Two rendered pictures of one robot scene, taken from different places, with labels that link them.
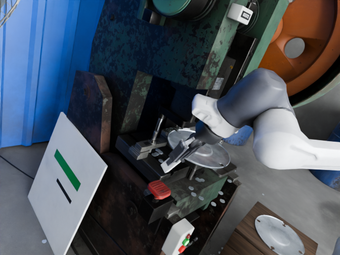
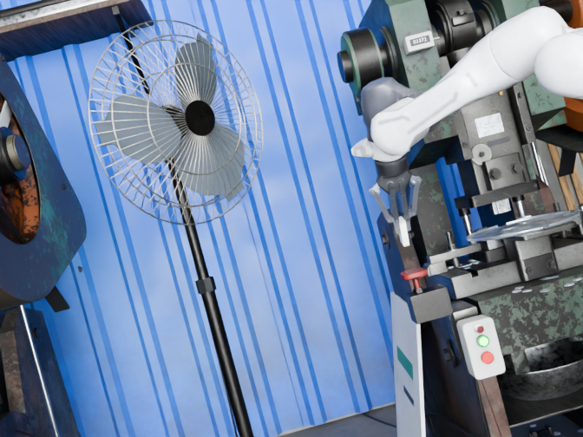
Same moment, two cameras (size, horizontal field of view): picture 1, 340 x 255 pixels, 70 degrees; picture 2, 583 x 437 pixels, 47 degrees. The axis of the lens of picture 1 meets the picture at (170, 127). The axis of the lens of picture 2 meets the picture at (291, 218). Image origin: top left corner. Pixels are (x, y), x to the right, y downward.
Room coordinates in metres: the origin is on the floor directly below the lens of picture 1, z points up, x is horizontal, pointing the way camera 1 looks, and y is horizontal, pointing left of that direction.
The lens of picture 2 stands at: (-0.59, -1.17, 0.99)
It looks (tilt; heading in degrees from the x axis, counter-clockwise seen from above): 1 degrees down; 51
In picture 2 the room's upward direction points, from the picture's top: 15 degrees counter-clockwise
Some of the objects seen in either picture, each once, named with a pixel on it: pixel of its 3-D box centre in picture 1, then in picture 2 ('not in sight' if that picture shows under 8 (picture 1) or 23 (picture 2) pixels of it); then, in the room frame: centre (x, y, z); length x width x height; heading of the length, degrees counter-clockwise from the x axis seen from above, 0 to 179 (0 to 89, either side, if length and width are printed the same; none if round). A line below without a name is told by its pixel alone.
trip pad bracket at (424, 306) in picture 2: (151, 216); (435, 323); (0.65, -0.05, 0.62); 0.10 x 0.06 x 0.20; 144
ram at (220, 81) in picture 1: (206, 85); (486, 136); (1.02, -0.08, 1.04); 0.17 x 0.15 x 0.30; 54
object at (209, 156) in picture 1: (199, 146); (521, 225); (0.97, -0.15, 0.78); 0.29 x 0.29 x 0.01
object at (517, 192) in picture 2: (183, 116); (496, 198); (1.04, -0.04, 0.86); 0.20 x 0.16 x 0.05; 144
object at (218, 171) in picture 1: (201, 165); (534, 251); (0.94, -0.19, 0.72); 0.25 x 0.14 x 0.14; 54
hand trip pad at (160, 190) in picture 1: (156, 196); (416, 284); (0.64, -0.04, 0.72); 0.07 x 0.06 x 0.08; 54
